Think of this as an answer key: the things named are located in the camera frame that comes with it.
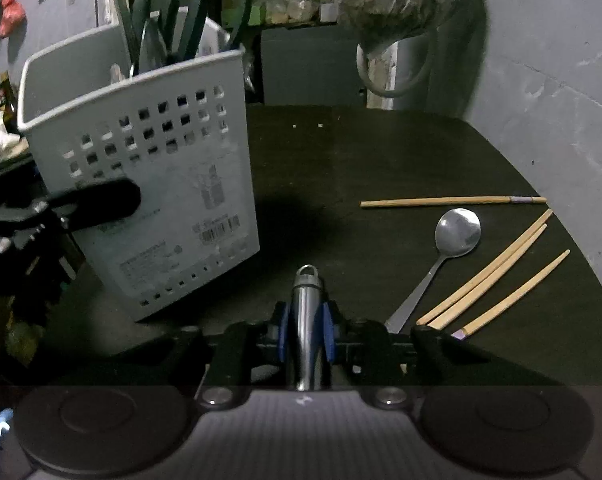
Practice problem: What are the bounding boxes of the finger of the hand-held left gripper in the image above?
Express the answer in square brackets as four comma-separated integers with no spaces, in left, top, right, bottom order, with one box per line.
[0,177,142,261]

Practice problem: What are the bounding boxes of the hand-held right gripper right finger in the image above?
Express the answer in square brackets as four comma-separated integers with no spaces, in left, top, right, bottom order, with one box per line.
[322,301,529,407]

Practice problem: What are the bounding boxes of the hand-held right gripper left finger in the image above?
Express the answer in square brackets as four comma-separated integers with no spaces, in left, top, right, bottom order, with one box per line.
[96,301,292,407]

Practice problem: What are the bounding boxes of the white perforated utensil basket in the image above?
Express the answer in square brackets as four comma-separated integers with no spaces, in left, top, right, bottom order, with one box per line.
[17,6,260,322]

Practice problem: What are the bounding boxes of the wooden chopstick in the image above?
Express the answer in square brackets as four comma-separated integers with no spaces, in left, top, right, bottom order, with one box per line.
[360,196,548,210]
[430,223,549,332]
[450,249,572,339]
[416,208,554,326]

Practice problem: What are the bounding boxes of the dark green scissors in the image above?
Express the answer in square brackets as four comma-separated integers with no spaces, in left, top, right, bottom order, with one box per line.
[131,0,252,68]

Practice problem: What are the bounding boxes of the dark glass bottle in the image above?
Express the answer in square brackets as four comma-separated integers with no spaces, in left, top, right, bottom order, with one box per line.
[0,72,18,128]

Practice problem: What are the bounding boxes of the steel spoon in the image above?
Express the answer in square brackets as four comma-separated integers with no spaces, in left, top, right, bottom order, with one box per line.
[384,208,482,335]

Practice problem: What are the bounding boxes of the red plastic bag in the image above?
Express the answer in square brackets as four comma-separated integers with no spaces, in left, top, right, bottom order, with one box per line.
[0,0,28,39]

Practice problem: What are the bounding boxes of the grey cabinet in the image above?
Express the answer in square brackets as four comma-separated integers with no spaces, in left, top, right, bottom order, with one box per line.
[260,24,382,107]

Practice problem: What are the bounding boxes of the white hose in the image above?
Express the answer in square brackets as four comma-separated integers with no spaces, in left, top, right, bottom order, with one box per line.
[355,30,440,99]

